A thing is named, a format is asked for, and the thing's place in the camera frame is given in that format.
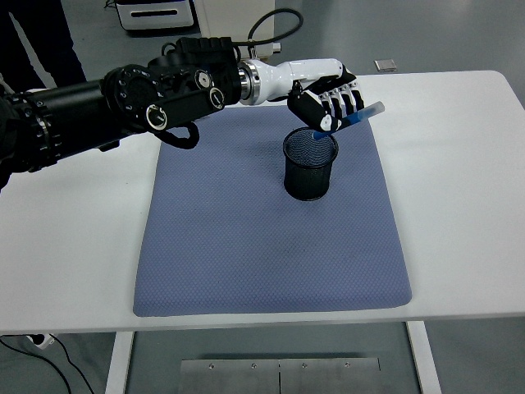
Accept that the blue-grey textured mat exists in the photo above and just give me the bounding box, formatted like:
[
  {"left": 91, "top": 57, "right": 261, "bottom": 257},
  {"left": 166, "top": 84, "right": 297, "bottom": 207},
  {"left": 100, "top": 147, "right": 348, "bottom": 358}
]
[{"left": 132, "top": 104, "right": 413, "bottom": 318}]

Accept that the white table leg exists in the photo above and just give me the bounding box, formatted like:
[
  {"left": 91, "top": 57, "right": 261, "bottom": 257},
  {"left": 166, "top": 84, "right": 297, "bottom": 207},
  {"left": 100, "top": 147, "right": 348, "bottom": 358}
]
[
  {"left": 405, "top": 320, "right": 442, "bottom": 394},
  {"left": 103, "top": 331, "right": 136, "bottom": 394}
]

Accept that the white power strip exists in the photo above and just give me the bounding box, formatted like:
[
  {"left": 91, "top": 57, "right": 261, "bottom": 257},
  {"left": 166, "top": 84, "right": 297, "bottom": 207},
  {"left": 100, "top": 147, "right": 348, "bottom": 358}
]
[{"left": 25, "top": 332, "right": 57, "bottom": 351}]

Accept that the black mesh pen holder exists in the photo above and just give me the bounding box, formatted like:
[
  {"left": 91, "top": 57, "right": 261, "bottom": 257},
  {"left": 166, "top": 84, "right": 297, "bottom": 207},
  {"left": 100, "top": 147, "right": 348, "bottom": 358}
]
[{"left": 281, "top": 126, "right": 340, "bottom": 202}]

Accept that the black floor cable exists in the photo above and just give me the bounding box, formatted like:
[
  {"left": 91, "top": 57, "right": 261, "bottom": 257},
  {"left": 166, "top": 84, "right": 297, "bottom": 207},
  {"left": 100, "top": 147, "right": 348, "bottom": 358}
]
[{"left": 0, "top": 334, "right": 96, "bottom": 394}]

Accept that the person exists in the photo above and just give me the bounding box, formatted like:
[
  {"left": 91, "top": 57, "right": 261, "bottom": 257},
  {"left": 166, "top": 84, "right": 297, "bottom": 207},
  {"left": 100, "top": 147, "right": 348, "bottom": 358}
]
[{"left": 0, "top": 0, "right": 88, "bottom": 92}]

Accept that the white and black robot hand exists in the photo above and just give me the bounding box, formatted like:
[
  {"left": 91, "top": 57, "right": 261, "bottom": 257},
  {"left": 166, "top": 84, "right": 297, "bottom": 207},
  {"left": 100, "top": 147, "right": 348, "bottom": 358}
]
[{"left": 250, "top": 57, "right": 367, "bottom": 135}]

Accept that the blue marker with clear cap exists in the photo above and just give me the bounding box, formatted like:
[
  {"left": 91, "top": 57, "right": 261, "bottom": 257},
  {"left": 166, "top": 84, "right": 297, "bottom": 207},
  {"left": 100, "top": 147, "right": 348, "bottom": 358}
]
[{"left": 313, "top": 101, "right": 386, "bottom": 143}]

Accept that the grey metal plate with screws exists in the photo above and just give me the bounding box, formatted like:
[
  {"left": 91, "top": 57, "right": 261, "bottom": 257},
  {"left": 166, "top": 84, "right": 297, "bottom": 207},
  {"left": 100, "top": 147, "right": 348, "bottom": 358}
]
[
  {"left": 179, "top": 358, "right": 281, "bottom": 394},
  {"left": 278, "top": 357, "right": 381, "bottom": 394}
]

